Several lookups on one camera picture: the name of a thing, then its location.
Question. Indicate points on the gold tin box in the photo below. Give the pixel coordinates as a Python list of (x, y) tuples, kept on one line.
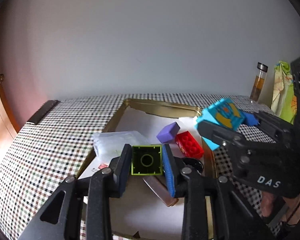
[(165, 107)]

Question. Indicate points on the green printed blanket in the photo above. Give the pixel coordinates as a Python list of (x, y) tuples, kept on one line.
[(282, 100)]

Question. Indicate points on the purple block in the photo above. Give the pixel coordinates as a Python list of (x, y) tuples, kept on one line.
[(168, 132)]

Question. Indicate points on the glass tea bottle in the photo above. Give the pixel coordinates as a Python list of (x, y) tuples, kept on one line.
[(258, 85)]

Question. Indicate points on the long brown bar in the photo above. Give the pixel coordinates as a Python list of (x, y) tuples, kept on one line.
[(157, 191)]

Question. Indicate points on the light wooden door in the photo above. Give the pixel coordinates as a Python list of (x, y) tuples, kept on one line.
[(2, 120)]

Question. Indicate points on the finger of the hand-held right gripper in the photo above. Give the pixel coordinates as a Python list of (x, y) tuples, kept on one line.
[(215, 133), (272, 127)]

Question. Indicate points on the clear plastic box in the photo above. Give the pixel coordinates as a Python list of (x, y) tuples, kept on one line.
[(115, 142)]

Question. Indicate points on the green toy brick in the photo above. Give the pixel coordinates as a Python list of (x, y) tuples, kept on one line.
[(137, 155)]

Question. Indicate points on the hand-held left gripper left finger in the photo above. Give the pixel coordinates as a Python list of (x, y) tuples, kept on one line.
[(122, 175)]

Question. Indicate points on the white box red label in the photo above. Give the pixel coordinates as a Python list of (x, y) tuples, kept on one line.
[(95, 170)]

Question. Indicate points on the person's right hand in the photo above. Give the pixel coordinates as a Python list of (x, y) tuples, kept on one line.
[(267, 205)]

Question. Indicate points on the red toy brick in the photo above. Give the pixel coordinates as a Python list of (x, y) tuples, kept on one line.
[(190, 145)]

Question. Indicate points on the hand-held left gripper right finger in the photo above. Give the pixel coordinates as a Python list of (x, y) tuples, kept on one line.
[(169, 175)]

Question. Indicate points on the blue toy brick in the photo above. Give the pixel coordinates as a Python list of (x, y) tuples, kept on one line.
[(222, 112)]

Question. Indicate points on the white paper liner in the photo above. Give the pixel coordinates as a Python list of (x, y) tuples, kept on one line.
[(145, 212)]

